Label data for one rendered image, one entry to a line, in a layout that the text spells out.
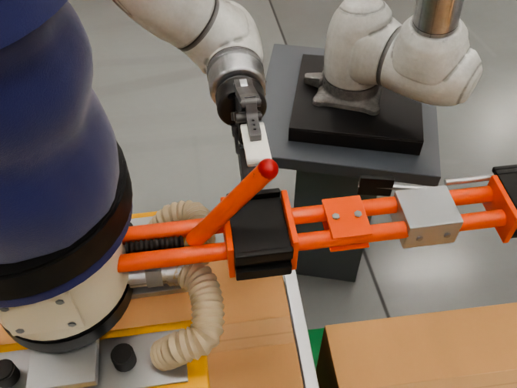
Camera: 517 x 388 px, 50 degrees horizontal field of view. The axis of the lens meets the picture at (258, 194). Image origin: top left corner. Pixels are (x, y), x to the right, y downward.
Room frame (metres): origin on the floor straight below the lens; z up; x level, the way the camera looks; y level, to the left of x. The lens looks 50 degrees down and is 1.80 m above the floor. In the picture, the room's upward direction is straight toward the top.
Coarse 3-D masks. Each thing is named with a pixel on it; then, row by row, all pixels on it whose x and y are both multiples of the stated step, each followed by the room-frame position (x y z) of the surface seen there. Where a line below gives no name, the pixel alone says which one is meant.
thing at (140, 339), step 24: (120, 336) 0.32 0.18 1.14; (144, 336) 0.32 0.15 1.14; (0, 360) 0.28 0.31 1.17; (24, 360) 0.29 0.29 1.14; (120, 360) 0.28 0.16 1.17; (144, 360) 0.29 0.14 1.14; (192, 360) 0.29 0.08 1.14; (0, 384) 0.25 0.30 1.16; (24, 384) 0.26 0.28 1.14; (120, 384) 0.26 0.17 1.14; (144, 384) 0.26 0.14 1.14; (168, 384) 0.26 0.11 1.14; (192, 384) 0.26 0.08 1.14
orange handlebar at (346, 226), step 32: (480, 192) 0.46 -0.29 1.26; (160, 224) 0.41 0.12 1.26; (192, 224) 0.41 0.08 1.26; (352, 224) 0.41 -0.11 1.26; (384, 224) 0.41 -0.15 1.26; (480, 224) 0.42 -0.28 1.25; (128, 256) 0.36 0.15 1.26; (160, 256) 0.36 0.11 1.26; (192, 256) 0.37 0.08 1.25; (224, 256) 0.37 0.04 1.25
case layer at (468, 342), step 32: (384, 320) 0.65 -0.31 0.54; (416, 320) 0.65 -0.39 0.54; (448, 320) 0.65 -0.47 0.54; (480, 320) 0.65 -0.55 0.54; (512, 320) 0.65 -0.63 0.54; (320, 352) 0.63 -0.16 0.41; (352, 352) 0.57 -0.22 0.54; (384, 352) 0.57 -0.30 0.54; (416, 352) 0.57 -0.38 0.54; (448, 352) 0.57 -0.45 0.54; (480, 352) 0.57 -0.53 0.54; (512, 352) 0.57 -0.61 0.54; (320, 384) 0.58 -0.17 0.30; (352, 384) 0.49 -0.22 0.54; (384, 384) 0.49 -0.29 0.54; (416, 384) 0.49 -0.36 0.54; (448, 384) 0.49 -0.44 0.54; (480, 384) 0.49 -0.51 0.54; (512, 384) 0.49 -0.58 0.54
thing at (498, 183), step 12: (492, 180) 0.47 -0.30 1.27; (504, 180) 0.47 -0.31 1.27; (516, 180) 0.47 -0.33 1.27; (504, 192) 0.45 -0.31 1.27; (516, 192) 0.45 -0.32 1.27; (492, 204) 0.45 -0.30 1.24; (504, 204) 0.44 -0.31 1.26; (516, 204) 0.43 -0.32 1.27; (516, 216) 0.41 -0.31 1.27; (504, 228) 0.42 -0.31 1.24; (516, 228) 0.41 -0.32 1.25; (504, 240) 0.41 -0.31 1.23
